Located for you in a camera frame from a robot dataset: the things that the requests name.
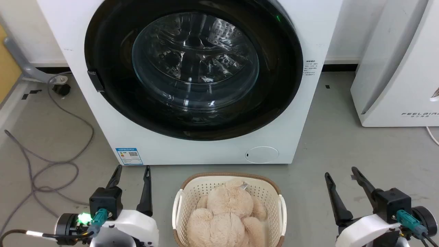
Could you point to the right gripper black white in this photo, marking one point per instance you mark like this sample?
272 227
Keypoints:
391 206

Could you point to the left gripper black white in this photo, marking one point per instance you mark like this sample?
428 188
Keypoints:
109 206

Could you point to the white front-load washing machine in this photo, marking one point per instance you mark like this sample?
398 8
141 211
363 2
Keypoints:
205 151

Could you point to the black round washer door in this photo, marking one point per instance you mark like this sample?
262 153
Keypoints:
113 44

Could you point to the blue energy label sticker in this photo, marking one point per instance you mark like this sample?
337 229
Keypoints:
129 156

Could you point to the cream plastic laundry basket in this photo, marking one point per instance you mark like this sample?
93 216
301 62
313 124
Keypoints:
192 199

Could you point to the oval white filter cover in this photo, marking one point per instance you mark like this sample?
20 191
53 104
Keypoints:
262 154

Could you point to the beige plush teddy bear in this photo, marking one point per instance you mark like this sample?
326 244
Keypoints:
226 212

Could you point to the black caster wheel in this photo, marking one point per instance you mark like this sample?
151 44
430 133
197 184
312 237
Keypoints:
61 89

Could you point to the small printed warning label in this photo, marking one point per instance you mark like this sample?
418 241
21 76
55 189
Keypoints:
310 68

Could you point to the white air purifier appliance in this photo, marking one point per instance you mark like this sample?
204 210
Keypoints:
398 68

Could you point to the grey metal furniture leg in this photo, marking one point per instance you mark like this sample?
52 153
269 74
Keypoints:
24 61

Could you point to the yellow wooden board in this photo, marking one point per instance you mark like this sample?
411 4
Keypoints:
7 65

